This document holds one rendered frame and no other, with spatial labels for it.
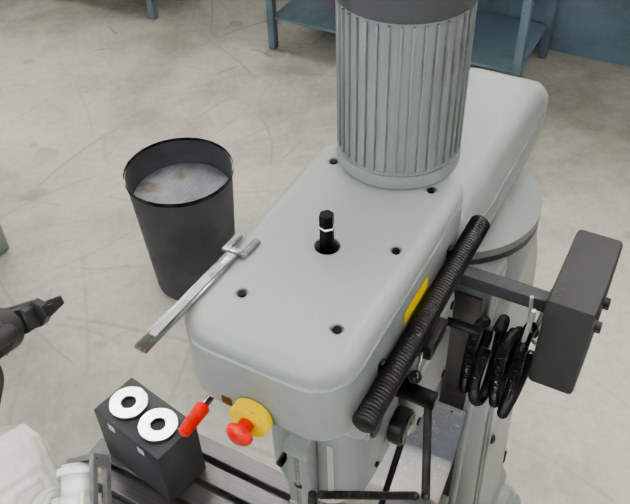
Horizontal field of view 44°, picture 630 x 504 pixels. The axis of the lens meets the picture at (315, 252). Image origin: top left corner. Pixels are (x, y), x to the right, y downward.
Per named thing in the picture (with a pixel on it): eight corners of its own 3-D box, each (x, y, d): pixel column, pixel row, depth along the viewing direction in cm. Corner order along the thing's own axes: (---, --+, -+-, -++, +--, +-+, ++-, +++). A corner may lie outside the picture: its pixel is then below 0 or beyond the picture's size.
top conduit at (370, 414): (374, 438, 103) (375, 422, 101) (346, 426, 105) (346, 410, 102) (489, 233, 132) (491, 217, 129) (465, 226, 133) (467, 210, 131)
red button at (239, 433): (249, 454, 106) (246, 437, 103) (224, 442, 107) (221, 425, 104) (262, 435, 108) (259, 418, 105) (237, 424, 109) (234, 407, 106)
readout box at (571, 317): (577, 399, 138) (603, 319, 123) (526, 380, 141) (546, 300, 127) (604, 323, 150) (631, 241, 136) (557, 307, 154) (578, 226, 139)
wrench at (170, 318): (152, 357, 99) (151, 353, 98) (128, 346, 101) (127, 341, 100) (260, 243, 114) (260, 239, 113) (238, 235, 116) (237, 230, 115)
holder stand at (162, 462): (170, 503, 185) (156, 456, 172) (109, 454, 196) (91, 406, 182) (206, 468, 192) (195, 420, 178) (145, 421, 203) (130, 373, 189)
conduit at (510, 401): (503, 442, 151) (519, 374, 137) (424, 410, 157) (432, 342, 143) (531, 374, 163) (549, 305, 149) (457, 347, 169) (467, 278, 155)
